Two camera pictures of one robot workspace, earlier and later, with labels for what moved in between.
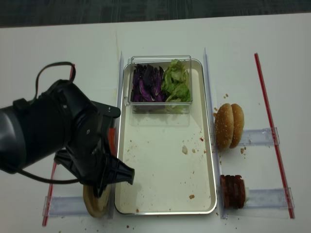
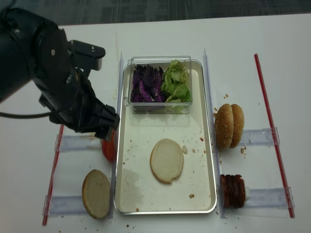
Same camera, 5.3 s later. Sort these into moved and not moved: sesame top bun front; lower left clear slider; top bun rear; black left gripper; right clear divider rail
Moved: black left gripper
Not moved: lower left clear slider; sesame top bun front; right clear divider rail; top bun rear
